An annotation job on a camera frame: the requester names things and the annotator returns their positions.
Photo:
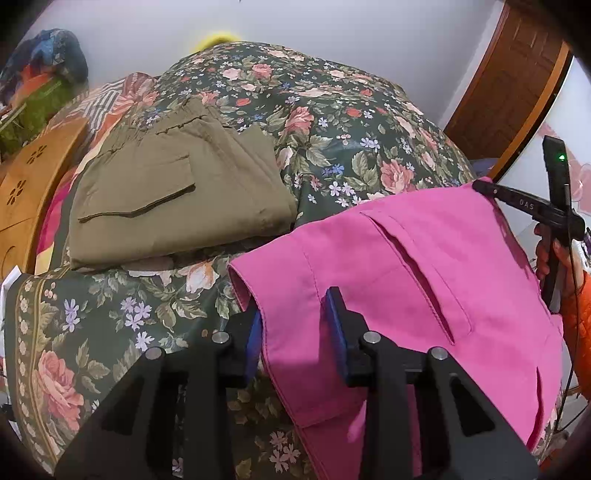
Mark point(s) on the green storage box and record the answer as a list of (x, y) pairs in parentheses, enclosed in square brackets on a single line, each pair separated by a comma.
[(25, 122)]

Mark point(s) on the striped patchwork bedsheet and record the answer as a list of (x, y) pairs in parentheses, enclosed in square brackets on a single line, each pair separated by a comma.
[(105, 105)]

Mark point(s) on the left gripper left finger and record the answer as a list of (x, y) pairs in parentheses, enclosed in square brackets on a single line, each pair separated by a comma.
[(237, 348)]

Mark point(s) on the pile of blue clothes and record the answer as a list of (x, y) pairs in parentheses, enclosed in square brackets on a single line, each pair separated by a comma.
[(55, 51)]

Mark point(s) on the floral green quilt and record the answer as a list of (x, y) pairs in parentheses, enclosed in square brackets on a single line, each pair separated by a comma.
[(341, 136)]

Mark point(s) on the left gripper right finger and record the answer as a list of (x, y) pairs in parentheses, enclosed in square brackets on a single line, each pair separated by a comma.
[(349, 335)]

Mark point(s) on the pink pants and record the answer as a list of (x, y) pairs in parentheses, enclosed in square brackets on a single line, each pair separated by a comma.
[(433, 267)]

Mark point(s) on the brown wooden door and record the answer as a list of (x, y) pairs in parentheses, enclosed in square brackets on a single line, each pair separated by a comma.
[(515, 83)]

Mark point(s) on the right hand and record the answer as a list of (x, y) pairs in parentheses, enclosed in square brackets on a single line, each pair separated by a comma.
[(569, 263)]

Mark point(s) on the olive folded pants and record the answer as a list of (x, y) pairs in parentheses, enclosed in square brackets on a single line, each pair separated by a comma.
[(189, 182)]

